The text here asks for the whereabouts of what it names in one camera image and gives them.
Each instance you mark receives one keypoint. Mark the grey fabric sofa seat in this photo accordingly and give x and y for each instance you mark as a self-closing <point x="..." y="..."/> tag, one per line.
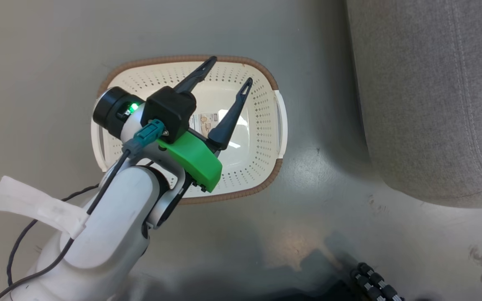
<point x="433" y="104"/>

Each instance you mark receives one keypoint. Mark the cream perforated laundry basket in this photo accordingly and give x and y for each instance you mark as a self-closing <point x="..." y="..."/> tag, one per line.
<point x="262" y="125"/>

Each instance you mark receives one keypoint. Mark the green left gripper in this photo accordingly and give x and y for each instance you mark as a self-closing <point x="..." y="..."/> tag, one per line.
<point x="197" y="161"/>

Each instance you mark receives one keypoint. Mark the white tape strip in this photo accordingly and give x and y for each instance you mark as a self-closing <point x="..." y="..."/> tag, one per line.
<point x="36" y="207"/>

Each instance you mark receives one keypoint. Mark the paper label sticker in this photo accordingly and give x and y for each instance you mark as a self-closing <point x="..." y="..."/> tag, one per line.
<point x="205" y="122"/>

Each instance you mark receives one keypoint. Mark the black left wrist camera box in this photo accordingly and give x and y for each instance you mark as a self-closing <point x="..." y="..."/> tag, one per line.
<point x="170" y="110"/>

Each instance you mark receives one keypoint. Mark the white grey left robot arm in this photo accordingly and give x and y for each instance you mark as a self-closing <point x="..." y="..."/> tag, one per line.
<point x="107" y="234"/>

